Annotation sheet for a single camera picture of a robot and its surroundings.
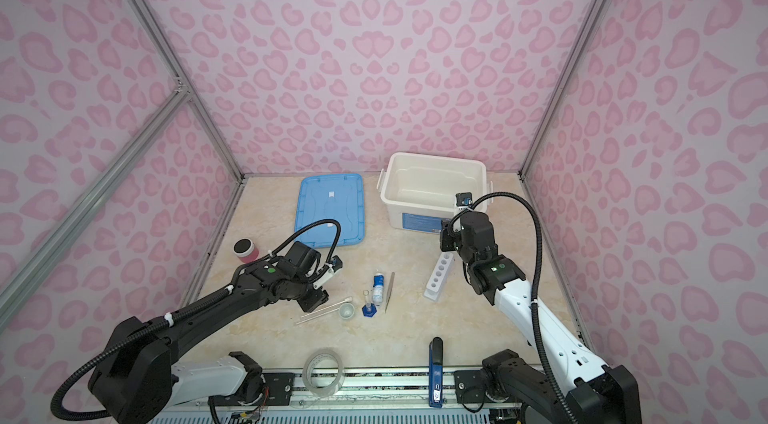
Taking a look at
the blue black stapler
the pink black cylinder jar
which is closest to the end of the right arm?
the blue black stapler

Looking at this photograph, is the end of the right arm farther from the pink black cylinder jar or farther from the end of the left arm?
the pink black cylinder jar

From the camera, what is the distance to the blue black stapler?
0.71 metres

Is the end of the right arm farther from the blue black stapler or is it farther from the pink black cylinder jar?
the pink black cylinder jar
